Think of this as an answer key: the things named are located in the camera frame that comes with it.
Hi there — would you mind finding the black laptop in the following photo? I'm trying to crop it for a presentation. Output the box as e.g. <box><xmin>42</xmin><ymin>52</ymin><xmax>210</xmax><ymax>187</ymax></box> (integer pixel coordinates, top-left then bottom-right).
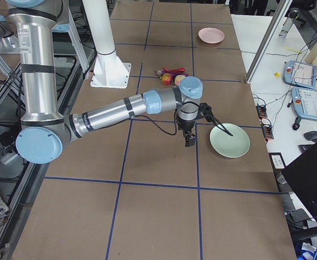
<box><xmin>281</xmin><ymin>143</ymin><xmax>317</xmax><ymax>221</ymax></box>

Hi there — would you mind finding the blue teach pendant near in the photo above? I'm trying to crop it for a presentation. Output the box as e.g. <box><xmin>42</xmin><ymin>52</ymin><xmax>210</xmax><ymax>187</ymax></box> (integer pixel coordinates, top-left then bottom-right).
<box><xmin>292</xmin><ymin>87</ymin><xmax>317</xmax><ymax>121</ymax></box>

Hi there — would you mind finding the green plastic plate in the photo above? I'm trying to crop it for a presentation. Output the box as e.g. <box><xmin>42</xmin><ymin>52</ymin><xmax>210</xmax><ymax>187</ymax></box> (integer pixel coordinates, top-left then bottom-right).
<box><xmin>209</xmin><ymin>123</ymin><xmax>250</xmax><ymax>158</ymax></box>

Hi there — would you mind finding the blue teach pendant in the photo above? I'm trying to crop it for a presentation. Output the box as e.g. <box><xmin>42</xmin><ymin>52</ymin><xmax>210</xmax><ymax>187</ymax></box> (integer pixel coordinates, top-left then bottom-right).
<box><xmin>292</xmin><ymin>87</ymin><xmax>317</xmax><ymax>121</ymax></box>
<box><xmin>283</xmin><ymin>60</ymin><xmax>317</xmax><ymax>89</ymax></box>

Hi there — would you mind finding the blue teach pendant far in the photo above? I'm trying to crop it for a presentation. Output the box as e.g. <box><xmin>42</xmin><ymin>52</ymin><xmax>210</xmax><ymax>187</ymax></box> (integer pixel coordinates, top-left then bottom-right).
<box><xmin>283</xmin><ymin>60</ymin><xmax>317</xmax><ymax>89</ymax></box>

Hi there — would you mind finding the aluminium frame post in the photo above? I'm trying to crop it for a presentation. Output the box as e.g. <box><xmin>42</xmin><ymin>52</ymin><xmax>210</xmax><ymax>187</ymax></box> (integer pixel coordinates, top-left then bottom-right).
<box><xmin>245</xmin><ymin>0</ymin><xmax>292</xmax><ymax>84</ymax></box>

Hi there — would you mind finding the plastic water bottle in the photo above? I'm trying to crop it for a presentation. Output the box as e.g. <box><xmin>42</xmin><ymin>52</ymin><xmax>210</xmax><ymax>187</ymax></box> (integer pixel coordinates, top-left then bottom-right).
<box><xmin>279</xmin><ymin>10</ymin><xmax>299</xmax><ymax>38</ymax></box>

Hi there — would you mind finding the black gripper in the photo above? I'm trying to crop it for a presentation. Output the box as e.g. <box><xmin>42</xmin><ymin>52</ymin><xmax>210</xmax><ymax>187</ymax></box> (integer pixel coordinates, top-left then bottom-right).
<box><xmin>177</xmin><ymin>119</ymin><xmax>196</xmax><ymax>147</ymax></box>

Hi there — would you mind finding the purple eggplant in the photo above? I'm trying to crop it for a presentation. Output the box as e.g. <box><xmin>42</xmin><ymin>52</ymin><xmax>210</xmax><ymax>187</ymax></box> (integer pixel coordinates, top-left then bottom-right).
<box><xmin>154</xmin><ymin>70</ymin><xmax>189</xmax><ymax>77</ymax></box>

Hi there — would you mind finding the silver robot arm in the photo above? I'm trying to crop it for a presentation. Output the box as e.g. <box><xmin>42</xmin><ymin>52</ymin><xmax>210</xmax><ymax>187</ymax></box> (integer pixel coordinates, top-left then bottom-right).
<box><xmin>8</xmin><ymin>1</ymin><xmax>203</xmax><ymax>164</ymax></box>

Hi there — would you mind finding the brown paper table cover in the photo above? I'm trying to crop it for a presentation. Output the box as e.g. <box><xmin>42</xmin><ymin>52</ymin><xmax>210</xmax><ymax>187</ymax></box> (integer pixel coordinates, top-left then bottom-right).
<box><xmin>12</xmin><ymin>1</ymin><xmax>295</xmax><ymax>259</ymax></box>

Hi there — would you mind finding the black computer mouse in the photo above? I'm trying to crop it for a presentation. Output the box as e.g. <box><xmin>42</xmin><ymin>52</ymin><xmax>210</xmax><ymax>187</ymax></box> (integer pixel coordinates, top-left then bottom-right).
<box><xmin>303</xmin><ymin>131</ymin><xmax>317</xmax><ymax>142</ymax></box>

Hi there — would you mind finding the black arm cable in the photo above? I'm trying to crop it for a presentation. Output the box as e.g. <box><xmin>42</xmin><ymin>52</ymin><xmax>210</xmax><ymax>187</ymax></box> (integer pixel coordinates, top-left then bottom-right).
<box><xmin>131</xmin><ymin>114</ymin><xmax>185</xmax><ymax>135</ymax></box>

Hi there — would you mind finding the red chili pepper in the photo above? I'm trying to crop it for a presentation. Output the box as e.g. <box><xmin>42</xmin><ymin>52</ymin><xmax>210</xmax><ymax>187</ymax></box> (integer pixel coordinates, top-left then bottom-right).
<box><xmin>162</xmin><ymin>67</ymin><xmax>186</xmax><ymax>74</ymax></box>

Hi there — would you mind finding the pale green pink peach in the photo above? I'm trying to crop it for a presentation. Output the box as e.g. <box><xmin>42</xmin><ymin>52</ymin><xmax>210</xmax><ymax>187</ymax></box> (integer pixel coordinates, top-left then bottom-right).
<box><xmin>174</xmin><ymin>75</ymin><xmax>186</xmax><ymax>86</ymax></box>

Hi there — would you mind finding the pink plastic plate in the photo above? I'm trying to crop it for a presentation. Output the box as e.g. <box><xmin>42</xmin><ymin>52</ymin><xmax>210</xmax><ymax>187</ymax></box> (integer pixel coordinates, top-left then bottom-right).
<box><xmin>198</xmin><ymin>27</ymin><xmax>225</xmax><ymax>44</ymax></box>

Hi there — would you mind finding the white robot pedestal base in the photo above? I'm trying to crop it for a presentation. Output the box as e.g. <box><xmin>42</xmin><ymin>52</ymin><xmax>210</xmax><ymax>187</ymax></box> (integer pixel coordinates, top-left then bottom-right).
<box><xmin>83</xmin><ymin>0</ymin><xmax>131</xmax><ymax>89</ymax></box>

